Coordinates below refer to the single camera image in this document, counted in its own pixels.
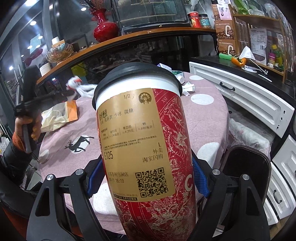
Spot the orange white snack bag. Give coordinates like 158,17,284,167
41,100,78,133

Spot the red paper drink cup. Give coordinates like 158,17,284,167
92,62,196,240

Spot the black trash bin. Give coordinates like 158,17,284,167
220,145,271,202

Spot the left gloved hand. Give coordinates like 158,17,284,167
12,113,42,154

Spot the middle white drawer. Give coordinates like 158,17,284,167
267,162,295,219

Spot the glass lotus bowl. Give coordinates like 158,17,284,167
46,43,74,63

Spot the pink spotted tablecloth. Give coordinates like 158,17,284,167
39,72,229,235

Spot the top white drawer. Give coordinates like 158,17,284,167
273,135,296,192

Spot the white plastic bag bundle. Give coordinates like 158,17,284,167
229,108,275,159

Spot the red ceramic vase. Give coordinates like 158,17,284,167
91,9,119,43

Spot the white drawer left of printer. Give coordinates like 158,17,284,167
189,62,295,138

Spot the green white carton box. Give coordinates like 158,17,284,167
172,70,185,84

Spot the crumpled white paper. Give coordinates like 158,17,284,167
182,82,195,96

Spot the orange toy on counter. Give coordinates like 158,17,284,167
231,57,247,68

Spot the red tin can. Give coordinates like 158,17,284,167
188,11,201,28

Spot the wooden shelf rack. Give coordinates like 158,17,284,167
230,3,294,82

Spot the brown coffee box stack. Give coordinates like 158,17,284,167
212,4,237,56

